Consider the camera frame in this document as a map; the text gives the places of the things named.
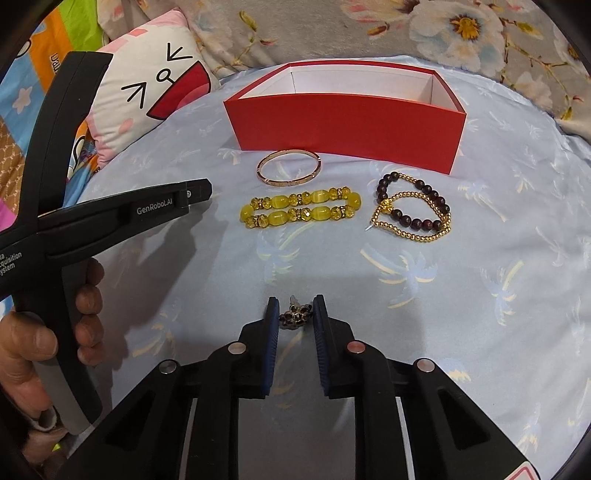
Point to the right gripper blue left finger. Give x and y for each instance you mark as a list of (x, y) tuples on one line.
[(181, 421)]

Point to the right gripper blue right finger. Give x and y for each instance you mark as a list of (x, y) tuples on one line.
[(412, 421)]

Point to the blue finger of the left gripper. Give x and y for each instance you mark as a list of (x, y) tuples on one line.
[(196, 191)]

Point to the rose gold bangle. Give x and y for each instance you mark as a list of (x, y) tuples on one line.
[(289, 168)]

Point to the small flower brooch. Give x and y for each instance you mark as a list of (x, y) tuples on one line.
[(297, 315)]

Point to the person's left hand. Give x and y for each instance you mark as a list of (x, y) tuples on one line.
[(25, 341)]

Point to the pink cat face pillow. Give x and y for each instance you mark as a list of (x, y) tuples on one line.
[(155, 70)]

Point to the light blue palm bedsheet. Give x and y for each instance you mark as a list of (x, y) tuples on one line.
[(501, 304)]

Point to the colourful cartoon bedding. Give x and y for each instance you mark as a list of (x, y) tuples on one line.
[(70, 26)]

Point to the red cardboard box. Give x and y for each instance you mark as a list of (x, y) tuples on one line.
[(358, 108)]

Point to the floral grey blanket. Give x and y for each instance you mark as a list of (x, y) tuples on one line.
[(512, 42)]

